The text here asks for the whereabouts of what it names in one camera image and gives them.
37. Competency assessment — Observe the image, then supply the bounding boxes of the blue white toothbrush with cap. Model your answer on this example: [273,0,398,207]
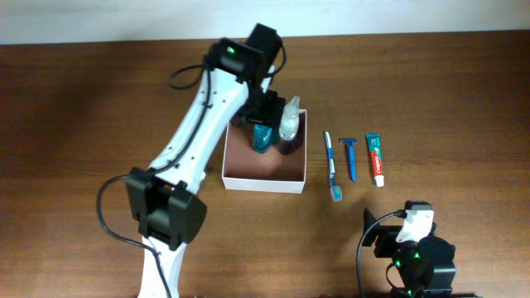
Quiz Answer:
[324,132,343,202]

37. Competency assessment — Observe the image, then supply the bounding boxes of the clear spray bottle purple liquid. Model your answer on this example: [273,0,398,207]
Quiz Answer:
[277,95,300,155]

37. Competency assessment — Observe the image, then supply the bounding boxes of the blue disposable razor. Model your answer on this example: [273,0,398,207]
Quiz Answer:
[340,138,358,181]

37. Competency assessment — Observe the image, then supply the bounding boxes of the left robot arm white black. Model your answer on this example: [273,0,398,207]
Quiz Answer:
[126,24,285,297]

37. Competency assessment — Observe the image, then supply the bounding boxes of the green white soap box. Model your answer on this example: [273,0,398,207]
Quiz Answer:
[200,171,206,187]

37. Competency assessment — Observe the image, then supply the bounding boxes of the white square cardboard box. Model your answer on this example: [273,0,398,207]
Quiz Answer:
[222,109,307,194]

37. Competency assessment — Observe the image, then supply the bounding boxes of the left black cable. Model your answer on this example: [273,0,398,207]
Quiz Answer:
[96,53,214,298]

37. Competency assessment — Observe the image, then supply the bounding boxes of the teal mouthwash bottle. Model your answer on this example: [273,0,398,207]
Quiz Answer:
[252,124,272,154]

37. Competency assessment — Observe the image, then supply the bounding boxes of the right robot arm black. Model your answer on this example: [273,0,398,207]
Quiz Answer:
[356,201,456,297]

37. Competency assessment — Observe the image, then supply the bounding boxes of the Colgate toothpaste tube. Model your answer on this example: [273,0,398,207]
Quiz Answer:
[365,133,384,187]

